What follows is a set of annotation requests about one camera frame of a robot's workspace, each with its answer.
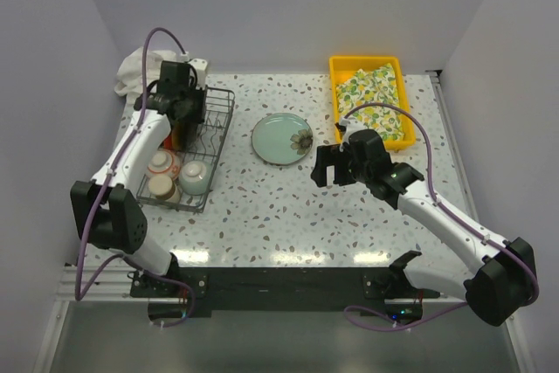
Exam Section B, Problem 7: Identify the light green bowl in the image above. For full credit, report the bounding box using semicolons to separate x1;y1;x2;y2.
178;160;212;196

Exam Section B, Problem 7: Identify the black wire dish rack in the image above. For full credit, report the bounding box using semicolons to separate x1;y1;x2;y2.
136;86;235;213

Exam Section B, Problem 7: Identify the white red patterned bowl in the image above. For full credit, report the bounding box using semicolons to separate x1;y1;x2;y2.
146;149;181;180

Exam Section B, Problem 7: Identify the lemon print cloth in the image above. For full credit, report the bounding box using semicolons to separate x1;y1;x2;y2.
335;63;404;141

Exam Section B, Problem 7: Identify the white crumpled towel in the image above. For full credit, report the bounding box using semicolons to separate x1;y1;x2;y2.
114;47;176;104

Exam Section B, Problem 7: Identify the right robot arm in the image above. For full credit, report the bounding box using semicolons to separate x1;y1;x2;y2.
311;129;539;326

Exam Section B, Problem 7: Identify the aluminium frame rail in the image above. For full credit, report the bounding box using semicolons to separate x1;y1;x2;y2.
425;70;536;372

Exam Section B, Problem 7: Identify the orange plate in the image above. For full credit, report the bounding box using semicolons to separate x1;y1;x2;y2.
162;131;175;150

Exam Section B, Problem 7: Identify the light green floral plate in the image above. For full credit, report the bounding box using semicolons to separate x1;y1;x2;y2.
251;113;314;166

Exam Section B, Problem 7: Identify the yellow plastic bin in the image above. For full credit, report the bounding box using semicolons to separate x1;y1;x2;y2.
329;56;416;151

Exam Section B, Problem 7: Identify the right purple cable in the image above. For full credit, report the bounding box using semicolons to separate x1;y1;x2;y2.
341;102;539;329

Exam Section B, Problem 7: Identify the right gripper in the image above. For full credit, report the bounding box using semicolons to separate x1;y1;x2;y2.
310;144;371;188

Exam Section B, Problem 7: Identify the yellow patterned plate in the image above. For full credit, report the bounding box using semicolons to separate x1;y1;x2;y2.
171;125;187;151

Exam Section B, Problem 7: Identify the beige brown cup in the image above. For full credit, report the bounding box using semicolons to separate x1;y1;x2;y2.
148;174;180;204

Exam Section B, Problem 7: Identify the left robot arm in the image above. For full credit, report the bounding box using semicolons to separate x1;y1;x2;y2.
70;59;209;296

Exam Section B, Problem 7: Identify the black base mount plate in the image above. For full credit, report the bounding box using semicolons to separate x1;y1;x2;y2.
128;267;440;320

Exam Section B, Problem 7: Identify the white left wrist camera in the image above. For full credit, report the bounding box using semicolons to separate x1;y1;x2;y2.
188;59;210;88

